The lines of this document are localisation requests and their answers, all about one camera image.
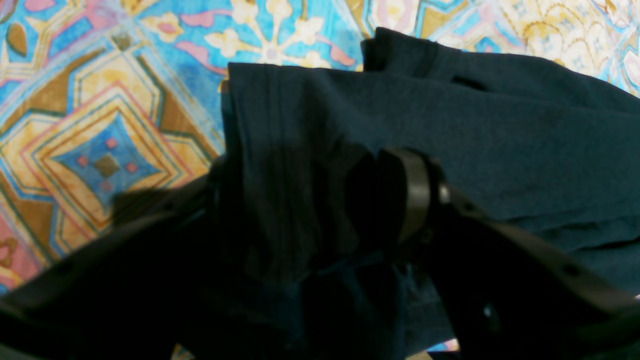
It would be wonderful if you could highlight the black t-shirt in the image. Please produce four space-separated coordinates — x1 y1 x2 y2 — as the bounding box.
209 28 639 360

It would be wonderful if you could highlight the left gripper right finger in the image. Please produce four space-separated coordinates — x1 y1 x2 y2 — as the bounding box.
380 148 639 360

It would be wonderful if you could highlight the patterned tablecloth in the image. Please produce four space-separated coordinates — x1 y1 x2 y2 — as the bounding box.
0 0 639 294

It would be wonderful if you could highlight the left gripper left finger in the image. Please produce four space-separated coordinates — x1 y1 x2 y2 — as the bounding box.
1 156 226 360

